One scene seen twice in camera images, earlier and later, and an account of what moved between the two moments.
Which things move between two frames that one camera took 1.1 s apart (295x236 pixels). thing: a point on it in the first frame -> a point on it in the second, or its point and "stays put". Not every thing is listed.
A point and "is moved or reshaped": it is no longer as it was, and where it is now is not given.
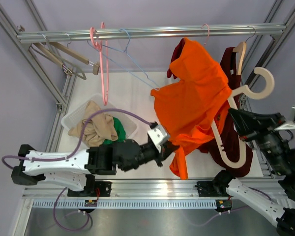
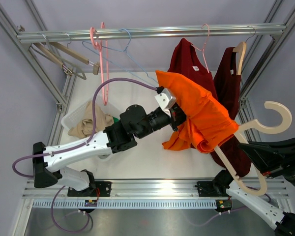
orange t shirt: [192, 104] is moved or reshaped
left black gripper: [166, 149] -> [177, 116]
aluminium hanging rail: [148, 32] stays put
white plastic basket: [129, 122] stays put
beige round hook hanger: [243, 90] -> [255, 125]
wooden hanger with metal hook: [240, 49] stays put
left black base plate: [102, 189] stays put
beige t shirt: [100, 128] stays put
